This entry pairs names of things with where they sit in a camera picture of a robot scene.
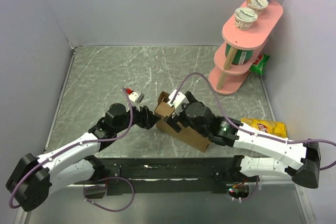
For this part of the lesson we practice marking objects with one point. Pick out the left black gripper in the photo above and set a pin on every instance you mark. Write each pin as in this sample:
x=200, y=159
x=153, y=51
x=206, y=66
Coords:
x=146, y=118

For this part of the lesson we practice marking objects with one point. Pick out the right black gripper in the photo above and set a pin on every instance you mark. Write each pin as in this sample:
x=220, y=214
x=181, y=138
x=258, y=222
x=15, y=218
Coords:
x=173, y=120

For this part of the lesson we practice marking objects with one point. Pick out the brown cardboard box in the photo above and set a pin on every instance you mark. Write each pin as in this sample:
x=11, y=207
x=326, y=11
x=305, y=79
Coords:
x=186, y=135

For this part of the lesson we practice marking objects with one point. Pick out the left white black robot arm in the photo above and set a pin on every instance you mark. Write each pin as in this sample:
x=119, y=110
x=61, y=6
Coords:
x=30, y=182

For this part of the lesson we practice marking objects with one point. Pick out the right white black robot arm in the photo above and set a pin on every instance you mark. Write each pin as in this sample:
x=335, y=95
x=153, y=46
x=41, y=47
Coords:
x=280, y=158

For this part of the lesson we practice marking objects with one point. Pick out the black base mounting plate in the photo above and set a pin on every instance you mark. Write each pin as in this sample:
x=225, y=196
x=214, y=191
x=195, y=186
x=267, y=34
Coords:
x=169, y=175

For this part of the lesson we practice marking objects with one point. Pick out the pink tiered wooden shelf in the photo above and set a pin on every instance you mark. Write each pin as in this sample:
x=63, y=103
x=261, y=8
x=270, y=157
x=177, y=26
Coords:
x=226, y=78

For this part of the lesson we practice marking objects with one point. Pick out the green can on shelf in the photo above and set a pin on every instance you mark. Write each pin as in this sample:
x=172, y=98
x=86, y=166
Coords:
x=242, y=56

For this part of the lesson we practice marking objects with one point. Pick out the yellow chip bag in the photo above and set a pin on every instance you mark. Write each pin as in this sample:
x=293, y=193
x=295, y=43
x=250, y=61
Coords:
x=271, y=127

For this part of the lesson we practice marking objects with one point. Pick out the green chip bag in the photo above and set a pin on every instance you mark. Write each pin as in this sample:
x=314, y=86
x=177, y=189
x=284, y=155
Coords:
x=259, y=64

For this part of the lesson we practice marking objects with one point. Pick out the front Chobani yogurt cup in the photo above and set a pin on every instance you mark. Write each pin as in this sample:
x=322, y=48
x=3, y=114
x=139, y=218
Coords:
x=244, y=18

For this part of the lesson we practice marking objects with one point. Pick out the chobani yogurt cup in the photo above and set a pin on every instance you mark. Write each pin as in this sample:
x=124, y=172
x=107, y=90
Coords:
x=257, y=5
x=244, y=18

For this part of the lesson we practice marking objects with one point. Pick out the middle Chobani yogurt cup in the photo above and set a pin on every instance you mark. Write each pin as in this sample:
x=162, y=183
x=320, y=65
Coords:
x=257, y=5

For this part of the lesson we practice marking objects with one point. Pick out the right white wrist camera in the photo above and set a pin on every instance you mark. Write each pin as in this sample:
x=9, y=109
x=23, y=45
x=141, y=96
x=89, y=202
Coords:
x=176, y=101

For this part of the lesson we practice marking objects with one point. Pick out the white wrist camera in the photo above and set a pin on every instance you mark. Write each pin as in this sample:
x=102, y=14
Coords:
x=135, y=98
x=176, y=101

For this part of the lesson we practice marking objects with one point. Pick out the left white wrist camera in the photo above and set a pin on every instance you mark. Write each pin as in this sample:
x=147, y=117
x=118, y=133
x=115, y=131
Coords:
x=135, y=98

